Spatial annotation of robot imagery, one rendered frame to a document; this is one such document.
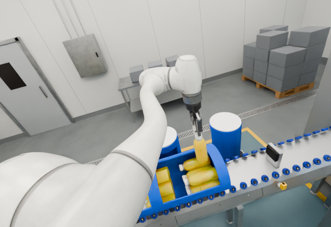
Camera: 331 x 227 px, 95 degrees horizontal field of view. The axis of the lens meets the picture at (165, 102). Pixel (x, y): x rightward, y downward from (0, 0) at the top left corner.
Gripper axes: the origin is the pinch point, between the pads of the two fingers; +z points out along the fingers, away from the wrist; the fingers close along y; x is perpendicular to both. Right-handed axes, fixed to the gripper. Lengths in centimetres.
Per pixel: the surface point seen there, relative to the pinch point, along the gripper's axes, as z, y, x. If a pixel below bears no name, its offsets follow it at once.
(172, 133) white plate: 39, 48, 10
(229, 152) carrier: 66, 30, -37
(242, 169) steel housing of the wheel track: 50, 2, -30
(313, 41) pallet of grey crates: 40, 171, -279
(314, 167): 50, -12, -73
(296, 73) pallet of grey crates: 94, 170, -259
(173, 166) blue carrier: 38.3, 13.2, 17.9
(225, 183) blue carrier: 30.6, -13.7, -8.0
